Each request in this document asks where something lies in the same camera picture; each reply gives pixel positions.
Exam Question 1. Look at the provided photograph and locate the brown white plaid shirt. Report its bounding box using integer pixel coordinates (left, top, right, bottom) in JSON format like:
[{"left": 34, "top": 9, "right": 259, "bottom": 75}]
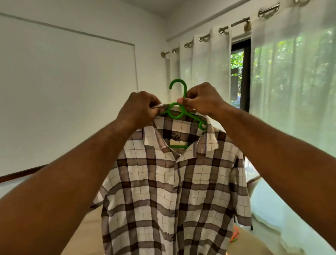
[{"left": 89, "top": 113, "right": 254, "bottom": 255}]

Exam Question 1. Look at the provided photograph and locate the person's left hand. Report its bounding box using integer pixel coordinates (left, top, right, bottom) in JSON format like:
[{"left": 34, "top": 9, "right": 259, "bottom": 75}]
[{"left": 116, "top": 91, "right": 163, "bottom": 132}]

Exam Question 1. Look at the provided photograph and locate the sheer white curtain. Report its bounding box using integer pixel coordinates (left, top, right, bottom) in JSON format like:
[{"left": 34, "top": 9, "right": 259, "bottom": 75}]
[
  {"left": 247, "top": 0, "right": 336, "bottom": 255},
  {"left": 167, "top": 23, "right": 233, "bottom": 132}
]

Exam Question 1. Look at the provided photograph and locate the person's right hand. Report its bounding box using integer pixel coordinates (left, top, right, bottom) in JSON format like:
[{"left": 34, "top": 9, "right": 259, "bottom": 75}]
[{"left": 177, "top": 82, "right": 230, "bottom": 119}]

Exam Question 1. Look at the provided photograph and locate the person's right forearm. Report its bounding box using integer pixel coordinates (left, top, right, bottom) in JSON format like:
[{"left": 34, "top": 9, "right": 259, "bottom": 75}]
[{"left": 216, "top": 102, "right": 336, "bottom": 250}]

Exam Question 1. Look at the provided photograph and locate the person's left forearm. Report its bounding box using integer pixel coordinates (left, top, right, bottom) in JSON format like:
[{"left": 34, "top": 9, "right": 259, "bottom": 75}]
[{"left": 0, "top": 118, "right": 134, "bottom": 255}]

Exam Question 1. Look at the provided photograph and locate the black window frame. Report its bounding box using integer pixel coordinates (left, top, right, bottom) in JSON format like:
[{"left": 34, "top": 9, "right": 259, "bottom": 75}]
[{"left": 230, "top": 38, "right": 252, "bottom": 113}]

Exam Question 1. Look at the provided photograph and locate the pile of coloured plastic hangers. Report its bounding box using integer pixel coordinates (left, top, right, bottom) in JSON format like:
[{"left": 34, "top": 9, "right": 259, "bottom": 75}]
[{"left": 229, "top": 225, "right": 243, "bottom": 243}]

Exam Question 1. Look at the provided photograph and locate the metal curtain rod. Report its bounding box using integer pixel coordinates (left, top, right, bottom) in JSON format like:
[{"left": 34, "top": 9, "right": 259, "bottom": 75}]
[{"left": 160, "top": 0, "right": 311, "bottom": 58}]

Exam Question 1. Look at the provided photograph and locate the bed with taupe sheet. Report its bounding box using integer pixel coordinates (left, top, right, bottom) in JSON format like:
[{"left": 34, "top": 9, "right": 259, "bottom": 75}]
[{"left": 62, "top": 205, "right": 276, "bottom": 255}]

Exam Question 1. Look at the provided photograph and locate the green plastic hanger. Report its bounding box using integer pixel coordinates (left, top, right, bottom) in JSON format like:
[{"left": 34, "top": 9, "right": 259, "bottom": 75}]
[{"left": 159, "top": 79, "right": 208, "bottom": 150}]

